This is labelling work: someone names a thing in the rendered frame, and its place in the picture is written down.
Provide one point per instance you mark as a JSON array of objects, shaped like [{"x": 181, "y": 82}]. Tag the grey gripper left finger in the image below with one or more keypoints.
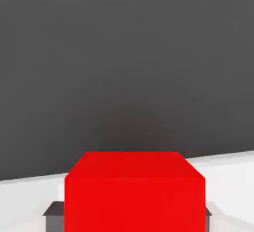
[{"x": 54, "y": 218}]

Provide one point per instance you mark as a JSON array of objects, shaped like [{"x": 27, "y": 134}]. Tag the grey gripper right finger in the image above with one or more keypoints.
[{"x": 208, "y": 223}]

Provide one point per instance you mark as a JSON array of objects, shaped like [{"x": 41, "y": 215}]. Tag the small red cube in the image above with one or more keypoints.
[{"x": 135, "y": 196}]

